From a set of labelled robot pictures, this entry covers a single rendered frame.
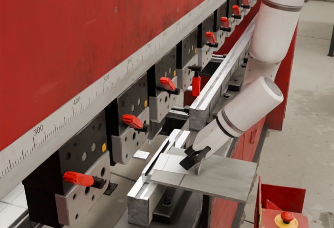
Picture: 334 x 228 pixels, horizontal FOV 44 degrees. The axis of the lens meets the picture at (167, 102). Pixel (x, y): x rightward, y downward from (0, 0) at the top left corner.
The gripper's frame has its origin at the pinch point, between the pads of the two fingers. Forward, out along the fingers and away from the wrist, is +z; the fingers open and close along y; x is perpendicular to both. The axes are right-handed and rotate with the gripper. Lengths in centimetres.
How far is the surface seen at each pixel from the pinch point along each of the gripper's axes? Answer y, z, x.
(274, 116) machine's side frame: -213, 52, 79
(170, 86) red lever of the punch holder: 10.5, -17.9, -19.0
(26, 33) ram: 53, -31, -40
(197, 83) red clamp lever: -14.2, -12.1, -11.7
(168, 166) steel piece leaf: 2.0, 5.7, -2.4
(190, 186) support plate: 8.8, 0.8, 3.7
